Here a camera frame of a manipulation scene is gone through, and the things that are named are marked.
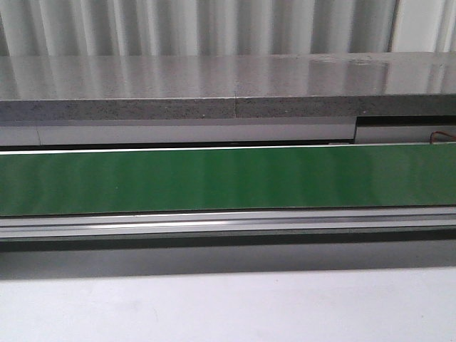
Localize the white pleated curtain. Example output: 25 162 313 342
1 1 455 56

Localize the aluminium conveyor frame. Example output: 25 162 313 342
1 206 455 240

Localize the red and black wire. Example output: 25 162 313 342
429 130 456 145

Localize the grey stone shelf slab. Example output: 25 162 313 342
1 53 455 121

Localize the green conveyor belt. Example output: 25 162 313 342
1 143 455 217

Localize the grey metal rail channel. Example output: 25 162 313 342
1 115 455 147

